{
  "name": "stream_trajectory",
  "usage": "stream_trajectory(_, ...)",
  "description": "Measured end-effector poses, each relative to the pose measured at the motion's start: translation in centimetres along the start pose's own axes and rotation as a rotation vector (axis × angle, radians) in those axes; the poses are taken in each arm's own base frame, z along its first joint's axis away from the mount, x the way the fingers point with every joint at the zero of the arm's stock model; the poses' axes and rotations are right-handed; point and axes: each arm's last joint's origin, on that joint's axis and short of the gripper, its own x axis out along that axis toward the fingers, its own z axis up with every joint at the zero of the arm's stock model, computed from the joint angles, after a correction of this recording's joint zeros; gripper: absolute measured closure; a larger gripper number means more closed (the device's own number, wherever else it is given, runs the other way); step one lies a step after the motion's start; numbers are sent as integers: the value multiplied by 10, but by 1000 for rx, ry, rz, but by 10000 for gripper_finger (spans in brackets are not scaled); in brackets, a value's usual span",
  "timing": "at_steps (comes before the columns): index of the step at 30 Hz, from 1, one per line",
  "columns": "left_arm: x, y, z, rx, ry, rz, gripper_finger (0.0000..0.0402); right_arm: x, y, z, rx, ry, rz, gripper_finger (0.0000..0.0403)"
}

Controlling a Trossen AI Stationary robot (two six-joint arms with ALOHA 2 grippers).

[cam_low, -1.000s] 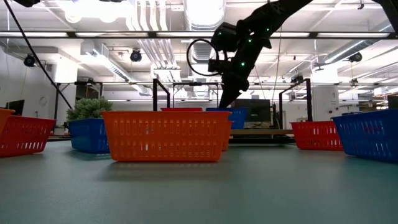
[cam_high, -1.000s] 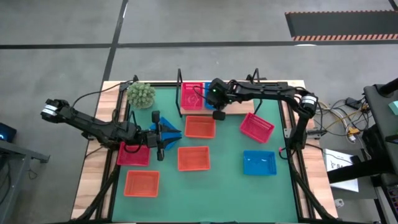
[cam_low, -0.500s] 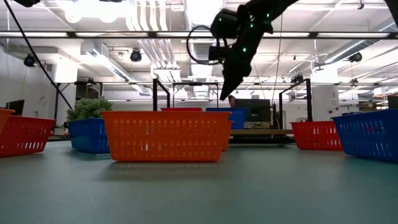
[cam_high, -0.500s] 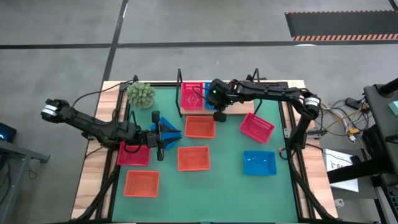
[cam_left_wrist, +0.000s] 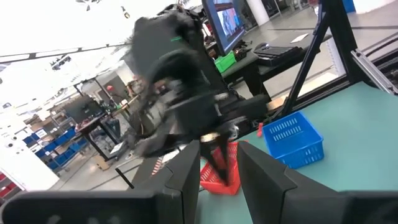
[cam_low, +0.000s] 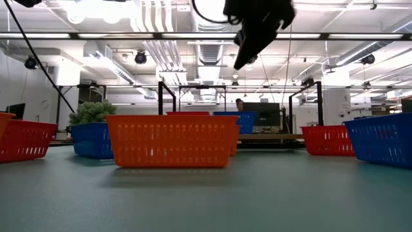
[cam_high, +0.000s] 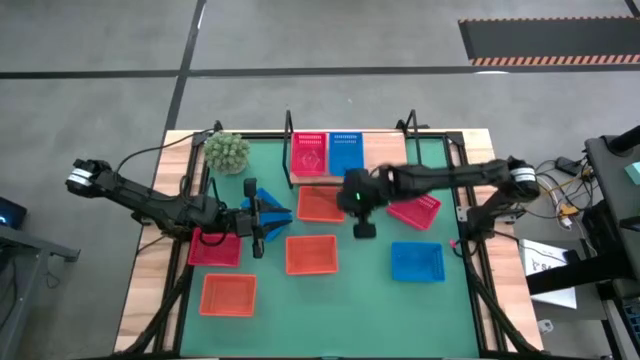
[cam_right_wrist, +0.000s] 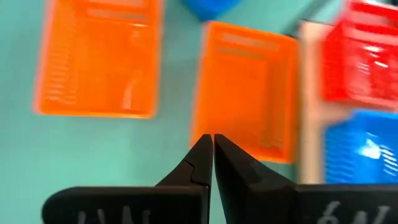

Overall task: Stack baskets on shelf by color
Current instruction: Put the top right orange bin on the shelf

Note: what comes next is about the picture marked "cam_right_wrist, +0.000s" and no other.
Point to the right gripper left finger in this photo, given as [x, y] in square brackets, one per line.
[174, 202]

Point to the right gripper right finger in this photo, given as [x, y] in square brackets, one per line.
[264, 202]

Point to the orange plastic basket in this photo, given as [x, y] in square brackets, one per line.
[99, 62]
[242, 93]

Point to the blue plastic basket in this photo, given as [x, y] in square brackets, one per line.
[208, 7]
[348, 149]

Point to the red plastic basket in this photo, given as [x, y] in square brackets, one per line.
[357, 77]

